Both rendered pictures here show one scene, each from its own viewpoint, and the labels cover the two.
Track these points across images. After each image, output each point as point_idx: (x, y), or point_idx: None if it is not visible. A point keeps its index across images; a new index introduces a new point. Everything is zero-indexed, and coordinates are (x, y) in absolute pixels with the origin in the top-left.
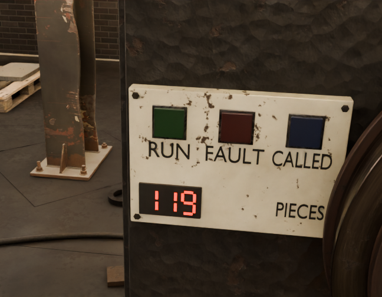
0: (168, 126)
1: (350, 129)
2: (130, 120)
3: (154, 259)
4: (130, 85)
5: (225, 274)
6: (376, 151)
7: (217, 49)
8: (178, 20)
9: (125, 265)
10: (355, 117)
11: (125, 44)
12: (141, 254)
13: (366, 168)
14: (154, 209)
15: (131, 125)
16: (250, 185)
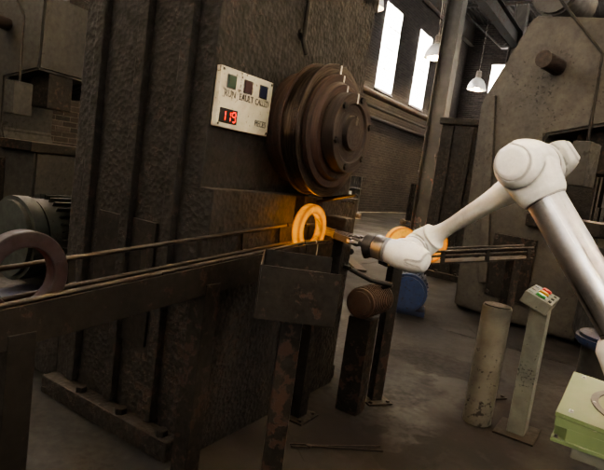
0: (232, 83)
1: None
2: (221, 78)
3: (213, 148)
4: (216, 64)
5: (234, 156)
6: (296, 91)
7: (240, 57)
8: (232, 43)
9: (177, 167)
10: None
11: (215, 48)
12: (210, 145)
13: (295, 96)
14: (224, 119)
15: (221, 80)
16: (249, 112)
